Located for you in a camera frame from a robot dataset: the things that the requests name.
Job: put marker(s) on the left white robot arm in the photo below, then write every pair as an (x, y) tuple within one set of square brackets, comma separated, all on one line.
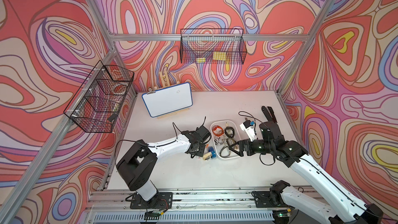
[(137, 164)]

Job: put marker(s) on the yellow sticky note pad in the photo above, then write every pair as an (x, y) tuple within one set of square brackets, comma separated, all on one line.
[(219, 56)]

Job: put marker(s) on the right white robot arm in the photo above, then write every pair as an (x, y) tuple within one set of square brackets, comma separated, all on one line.
[(341, 206)]

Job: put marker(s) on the black wire basket back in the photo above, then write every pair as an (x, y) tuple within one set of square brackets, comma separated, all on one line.
[(198, 44)]

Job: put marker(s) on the wooden easel stand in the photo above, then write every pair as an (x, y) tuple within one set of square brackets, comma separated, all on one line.
[(168, 87)]

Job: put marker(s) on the black stapler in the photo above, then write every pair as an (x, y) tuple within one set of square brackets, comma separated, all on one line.
[(269, 114)]

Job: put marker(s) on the brown strap watch front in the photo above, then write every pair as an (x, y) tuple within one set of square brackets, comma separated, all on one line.
[(225, 152)]

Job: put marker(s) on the white purple kids watch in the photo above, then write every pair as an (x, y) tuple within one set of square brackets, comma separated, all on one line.
[(219, 141)]

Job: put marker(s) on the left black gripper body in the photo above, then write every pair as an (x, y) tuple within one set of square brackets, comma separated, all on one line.
[(200, 150)]

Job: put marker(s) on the blue framed whiteboard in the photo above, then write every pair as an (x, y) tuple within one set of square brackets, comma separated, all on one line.
[(167, 99)]

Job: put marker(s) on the dark brown leather watch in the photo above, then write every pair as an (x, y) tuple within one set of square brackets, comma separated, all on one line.
[(231, 142)]

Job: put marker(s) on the beige strap blue watch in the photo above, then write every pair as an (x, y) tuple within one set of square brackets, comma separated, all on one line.
[(207, 156)]

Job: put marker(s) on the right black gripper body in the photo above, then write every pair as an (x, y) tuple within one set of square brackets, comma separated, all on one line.
[(257, 146)]

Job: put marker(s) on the white plastic storage tray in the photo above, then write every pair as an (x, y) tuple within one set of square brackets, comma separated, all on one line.
[(224, 124)]

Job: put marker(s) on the black wire basket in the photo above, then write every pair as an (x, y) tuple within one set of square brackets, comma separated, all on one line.
[(198, 44), (96, 106)]

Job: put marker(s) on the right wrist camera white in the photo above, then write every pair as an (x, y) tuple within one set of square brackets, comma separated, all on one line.
[(249, 128)]

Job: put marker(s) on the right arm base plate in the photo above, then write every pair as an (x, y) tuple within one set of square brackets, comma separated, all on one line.
[(263, 199)]

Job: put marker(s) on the black band watch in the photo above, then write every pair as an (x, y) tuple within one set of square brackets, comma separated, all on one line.
[(229, 132)]

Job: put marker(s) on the black wire basket left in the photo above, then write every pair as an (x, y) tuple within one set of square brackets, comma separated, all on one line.
[(96, 106)]

